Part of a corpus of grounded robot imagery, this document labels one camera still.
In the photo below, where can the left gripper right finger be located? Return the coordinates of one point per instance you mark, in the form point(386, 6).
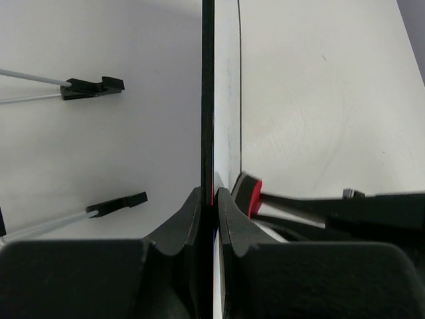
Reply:
point(264, 278)

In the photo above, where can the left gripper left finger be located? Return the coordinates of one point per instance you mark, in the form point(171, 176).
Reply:
point(153, 277)

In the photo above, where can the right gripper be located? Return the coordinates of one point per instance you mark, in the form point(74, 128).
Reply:
point(393, 218)

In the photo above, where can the red black whiteboard eraser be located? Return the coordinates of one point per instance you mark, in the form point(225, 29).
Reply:
point(246, 194)

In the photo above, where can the white whiteboard black frame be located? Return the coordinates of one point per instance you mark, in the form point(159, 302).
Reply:
point(221, 104)

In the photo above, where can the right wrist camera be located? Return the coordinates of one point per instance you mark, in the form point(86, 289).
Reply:
point(349, 193)

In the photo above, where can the white wire whiteboard stand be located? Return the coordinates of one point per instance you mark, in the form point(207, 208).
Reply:
point(62, 156)

